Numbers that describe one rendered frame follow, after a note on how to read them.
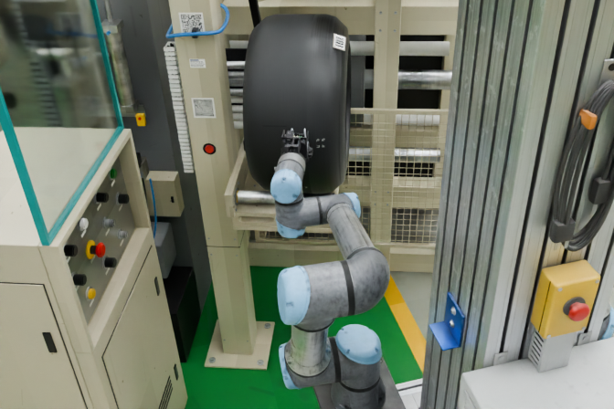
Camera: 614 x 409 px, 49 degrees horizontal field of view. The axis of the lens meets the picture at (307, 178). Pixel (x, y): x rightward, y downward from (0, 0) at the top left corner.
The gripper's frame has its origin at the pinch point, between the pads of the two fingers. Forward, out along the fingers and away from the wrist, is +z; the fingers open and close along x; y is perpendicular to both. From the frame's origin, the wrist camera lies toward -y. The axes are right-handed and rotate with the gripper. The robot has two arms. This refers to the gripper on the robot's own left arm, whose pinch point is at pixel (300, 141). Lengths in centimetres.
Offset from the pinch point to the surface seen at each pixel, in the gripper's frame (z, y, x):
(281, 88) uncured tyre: 5.6, 14.3, 5.6
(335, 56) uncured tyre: 14.7, 21.4, -9.8
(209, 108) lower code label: 22.6, 0.9, 32.5
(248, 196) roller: 19.1, -30.3, 20.7
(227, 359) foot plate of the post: 34, -119, 38
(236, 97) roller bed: 66, -11, 33
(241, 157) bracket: 38, -24, 26
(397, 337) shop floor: 52, -118, -35
